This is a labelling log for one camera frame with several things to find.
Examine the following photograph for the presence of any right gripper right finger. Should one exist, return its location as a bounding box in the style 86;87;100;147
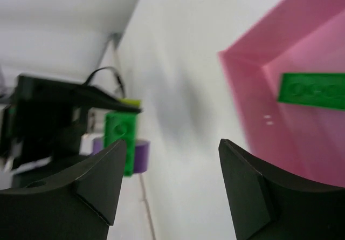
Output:
218;139;344;239

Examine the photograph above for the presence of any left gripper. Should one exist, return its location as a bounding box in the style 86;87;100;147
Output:
1;75;142;170

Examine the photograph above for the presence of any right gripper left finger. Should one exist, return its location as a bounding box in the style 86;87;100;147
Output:
1;140;127;239

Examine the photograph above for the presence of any green lego brick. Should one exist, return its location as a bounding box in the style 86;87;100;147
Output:
103;111;139;177
277;72;344;111

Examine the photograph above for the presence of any yellow-green lego plate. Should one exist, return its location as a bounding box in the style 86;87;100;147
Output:
119;98;141;108

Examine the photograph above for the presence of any purple lego brick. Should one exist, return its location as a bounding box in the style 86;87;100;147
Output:
92;137;150;174

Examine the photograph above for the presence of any pink large container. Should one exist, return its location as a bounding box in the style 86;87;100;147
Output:
219;0;344;187

